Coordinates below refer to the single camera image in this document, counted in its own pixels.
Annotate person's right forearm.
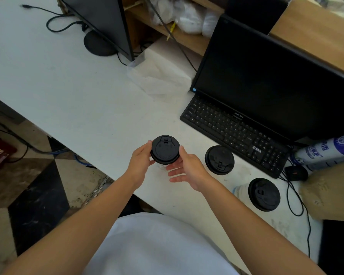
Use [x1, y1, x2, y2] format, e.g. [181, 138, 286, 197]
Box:
[200, 179, 327, 275]

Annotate black desktop monitor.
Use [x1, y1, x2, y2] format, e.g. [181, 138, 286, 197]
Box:
[190, 14, 344, 142]

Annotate person's left hand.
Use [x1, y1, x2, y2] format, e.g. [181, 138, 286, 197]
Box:
[125, 140, 156, 189]

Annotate round black monitor base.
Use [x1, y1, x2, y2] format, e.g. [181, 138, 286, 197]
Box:
[83, 30, 118, 57]

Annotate red box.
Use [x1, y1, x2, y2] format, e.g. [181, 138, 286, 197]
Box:
[0, 136, 17, 172]

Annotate blue floor cable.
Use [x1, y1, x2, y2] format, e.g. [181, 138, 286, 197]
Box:
[45, 149, 97, 169]

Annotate yellow tie strip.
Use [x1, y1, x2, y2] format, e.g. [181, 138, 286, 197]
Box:
[166, 22, 177, 41]

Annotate black computer case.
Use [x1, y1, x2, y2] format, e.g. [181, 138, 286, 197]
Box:
[318, 220, 344, 275]

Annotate white plastic bag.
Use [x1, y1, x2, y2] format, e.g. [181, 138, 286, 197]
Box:
[202, 10, 220, 37]
[174, 0, 207, 35]
[149, 0, 175, 25]

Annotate black tissue box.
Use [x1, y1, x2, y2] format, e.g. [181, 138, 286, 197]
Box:
[225, 0, 289, 35]

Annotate black mouse cable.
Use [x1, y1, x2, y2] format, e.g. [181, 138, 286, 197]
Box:
[278, 160, 312, 258]

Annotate person's right hand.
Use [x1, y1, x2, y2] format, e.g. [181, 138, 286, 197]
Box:
[166, 146, 216, 194]

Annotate black floor cable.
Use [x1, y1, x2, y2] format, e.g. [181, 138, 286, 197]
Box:
[0, 117, 69, 163]

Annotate blue white spray can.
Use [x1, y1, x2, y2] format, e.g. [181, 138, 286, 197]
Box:
[292, 134, 344, 171]

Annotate brown paper bag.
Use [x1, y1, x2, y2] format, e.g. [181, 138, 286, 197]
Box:
[299, 162, 344, 222]

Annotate looped black cable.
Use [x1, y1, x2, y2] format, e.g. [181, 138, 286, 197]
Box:
[20, 5, 88, 33]

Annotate black slim monitor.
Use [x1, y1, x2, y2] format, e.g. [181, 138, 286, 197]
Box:
[60, 0, 135, 62]

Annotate black keyboard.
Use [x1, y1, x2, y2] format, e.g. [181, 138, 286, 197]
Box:
[180, 94, 293, 180]

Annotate person's left forearm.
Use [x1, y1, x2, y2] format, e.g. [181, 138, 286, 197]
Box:
[3, 174, 141, 275]

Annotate thin black cable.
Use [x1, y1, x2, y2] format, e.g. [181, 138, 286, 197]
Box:
[144, 0, 198, 73]

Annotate black plastic cup lid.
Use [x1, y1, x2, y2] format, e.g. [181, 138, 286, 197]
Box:
[150, 135, 180, 165]
[248, 178, 281, 212]
[205, 145, 235, 176]

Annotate wooden shelf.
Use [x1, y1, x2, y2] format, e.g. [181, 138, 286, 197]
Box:
[123, 0, 210, 56]

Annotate person's white shirt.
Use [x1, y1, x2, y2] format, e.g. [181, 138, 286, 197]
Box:
[83, 212, 241, 275]

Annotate black computer mouse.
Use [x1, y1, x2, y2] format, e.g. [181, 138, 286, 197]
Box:
[284, 165, 309, 182]

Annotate person's black trousers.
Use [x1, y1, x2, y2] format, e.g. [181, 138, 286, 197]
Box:
[119, 194, 161, 218]

